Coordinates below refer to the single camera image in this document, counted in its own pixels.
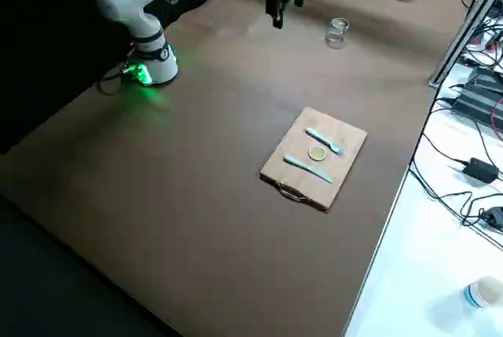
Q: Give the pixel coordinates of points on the black power adapter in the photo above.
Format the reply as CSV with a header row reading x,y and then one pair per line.
x,y
481,170
496,216

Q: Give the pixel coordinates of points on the clear plastic bottle blue label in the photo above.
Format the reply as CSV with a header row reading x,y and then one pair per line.
x,y
485,294

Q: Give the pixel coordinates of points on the black equipment box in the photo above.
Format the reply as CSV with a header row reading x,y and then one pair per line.
x,y
481,93

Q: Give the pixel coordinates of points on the transparent glass spice bottle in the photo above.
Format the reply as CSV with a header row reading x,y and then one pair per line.
x,y
337,34

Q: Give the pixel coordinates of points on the pale green plastic knife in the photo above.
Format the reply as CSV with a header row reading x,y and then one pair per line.
x,y
308,169

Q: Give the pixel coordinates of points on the pale blue plastic fork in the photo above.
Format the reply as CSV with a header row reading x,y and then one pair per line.
x,y
322,138

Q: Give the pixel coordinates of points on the aluminium frame post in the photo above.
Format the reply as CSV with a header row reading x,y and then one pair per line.
x,y
459,38

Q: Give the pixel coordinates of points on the wooden cutting board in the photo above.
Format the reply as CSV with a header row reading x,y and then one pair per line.
x,y
292,142

